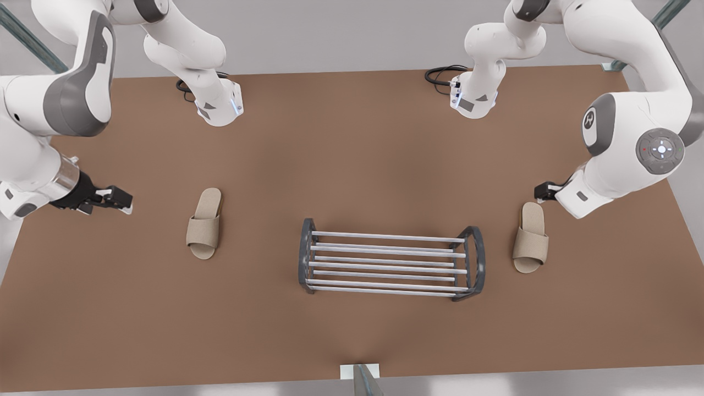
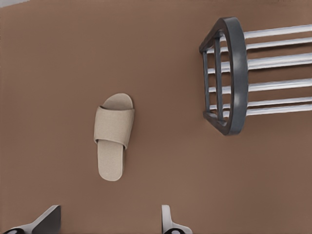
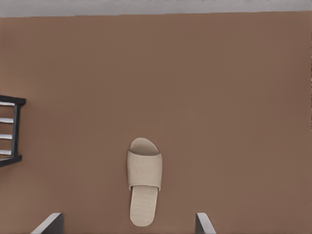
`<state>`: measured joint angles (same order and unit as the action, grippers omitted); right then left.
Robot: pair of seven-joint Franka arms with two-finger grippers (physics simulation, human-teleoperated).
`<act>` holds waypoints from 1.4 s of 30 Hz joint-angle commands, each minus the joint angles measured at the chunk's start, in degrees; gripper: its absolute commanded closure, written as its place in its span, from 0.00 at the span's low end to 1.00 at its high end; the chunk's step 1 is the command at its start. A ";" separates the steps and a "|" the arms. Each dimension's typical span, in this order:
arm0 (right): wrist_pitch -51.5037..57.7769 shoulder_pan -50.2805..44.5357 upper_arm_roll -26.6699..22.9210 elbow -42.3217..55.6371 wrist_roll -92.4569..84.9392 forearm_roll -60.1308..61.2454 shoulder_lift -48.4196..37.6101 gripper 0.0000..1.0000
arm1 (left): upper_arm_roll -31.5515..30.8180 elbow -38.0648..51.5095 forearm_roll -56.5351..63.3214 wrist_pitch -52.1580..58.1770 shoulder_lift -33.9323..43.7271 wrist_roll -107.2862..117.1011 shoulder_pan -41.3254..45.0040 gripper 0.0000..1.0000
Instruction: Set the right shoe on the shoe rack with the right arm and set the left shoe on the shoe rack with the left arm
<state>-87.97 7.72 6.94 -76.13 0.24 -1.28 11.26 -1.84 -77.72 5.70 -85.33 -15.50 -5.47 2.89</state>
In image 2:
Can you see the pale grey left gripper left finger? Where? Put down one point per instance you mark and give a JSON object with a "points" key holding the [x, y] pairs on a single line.
{"points": [[47, 220]]}

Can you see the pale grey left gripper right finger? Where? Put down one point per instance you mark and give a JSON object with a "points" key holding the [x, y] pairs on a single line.
{"points": [[168, 221]]}

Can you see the grey shoe rack silver bars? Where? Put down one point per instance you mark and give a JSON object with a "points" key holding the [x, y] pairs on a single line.
{"points": [[235, 75]]}

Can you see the beige slipper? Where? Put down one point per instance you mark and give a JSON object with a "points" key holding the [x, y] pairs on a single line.
{"points": [[113, 136]]}

